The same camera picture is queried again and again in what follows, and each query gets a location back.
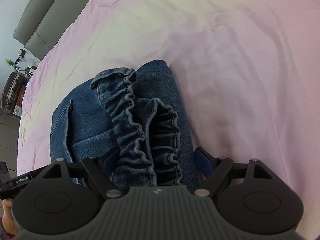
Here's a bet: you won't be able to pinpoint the blue denim jeans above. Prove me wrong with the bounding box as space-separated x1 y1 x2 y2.
50 60 201 192

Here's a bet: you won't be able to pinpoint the person's left hand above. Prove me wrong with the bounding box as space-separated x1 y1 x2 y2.
1 199 20 240

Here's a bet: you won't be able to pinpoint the pink bed sheet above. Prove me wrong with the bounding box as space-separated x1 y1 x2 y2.
16 0 320 196

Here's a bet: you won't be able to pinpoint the cluttered bedside table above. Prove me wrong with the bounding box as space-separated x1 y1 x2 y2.
1 48 40 118

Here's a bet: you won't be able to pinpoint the grey upholstered headboard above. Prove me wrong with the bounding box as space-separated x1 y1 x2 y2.
13 0 89 60

